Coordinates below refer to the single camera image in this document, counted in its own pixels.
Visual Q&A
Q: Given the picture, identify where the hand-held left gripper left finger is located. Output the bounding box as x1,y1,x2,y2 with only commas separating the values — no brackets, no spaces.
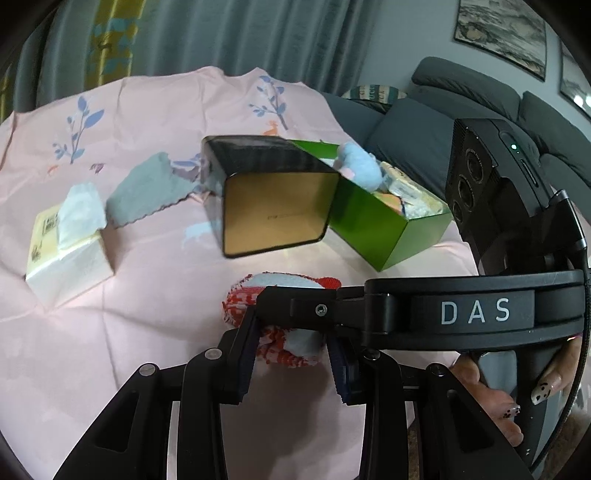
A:
53,316,259,480

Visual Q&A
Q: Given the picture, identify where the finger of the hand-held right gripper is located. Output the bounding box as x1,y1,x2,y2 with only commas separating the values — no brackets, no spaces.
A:
254,281,370,343

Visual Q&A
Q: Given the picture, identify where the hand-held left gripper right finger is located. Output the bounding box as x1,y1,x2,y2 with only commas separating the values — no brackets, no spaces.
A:
325,336,535,480

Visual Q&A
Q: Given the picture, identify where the red patterned sock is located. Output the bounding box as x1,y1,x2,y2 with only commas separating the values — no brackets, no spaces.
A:
222,272,342,370

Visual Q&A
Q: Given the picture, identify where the green box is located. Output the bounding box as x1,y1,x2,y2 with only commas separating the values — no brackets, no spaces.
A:
293,140,453,273

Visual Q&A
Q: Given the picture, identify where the blue plush elephant toy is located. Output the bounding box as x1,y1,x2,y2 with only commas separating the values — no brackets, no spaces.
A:
333,142,384,193

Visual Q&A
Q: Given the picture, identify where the person's right hand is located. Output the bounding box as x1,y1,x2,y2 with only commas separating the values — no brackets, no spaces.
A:
450,335,583,448

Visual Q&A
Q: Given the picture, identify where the pink printed bedsheet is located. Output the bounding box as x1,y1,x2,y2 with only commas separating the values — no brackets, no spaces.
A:
0,66,490,480

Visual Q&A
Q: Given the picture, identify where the grey cloth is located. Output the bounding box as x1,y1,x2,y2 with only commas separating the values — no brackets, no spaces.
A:
105,152,204,229

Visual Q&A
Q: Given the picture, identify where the grey sofa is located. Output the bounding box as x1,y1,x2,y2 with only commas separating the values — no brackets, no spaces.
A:
321,55,591,259

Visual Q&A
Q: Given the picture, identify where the open yellow tissue pack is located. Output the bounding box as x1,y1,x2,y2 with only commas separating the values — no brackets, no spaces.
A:
24,182,115,309

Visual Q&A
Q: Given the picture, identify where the striped cushion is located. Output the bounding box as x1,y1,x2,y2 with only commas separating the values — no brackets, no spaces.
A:
342,84,407,114

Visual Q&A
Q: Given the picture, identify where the grey curtain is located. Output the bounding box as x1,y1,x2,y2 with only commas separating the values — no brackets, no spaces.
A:
9,0,384,112

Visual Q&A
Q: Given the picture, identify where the yellow patterned curtain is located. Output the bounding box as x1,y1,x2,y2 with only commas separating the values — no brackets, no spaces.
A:
88,0,148,88

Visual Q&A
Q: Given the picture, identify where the framed landscape wall picture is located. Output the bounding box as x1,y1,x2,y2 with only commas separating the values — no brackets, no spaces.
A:
452,0,550,83
558,39,591,112

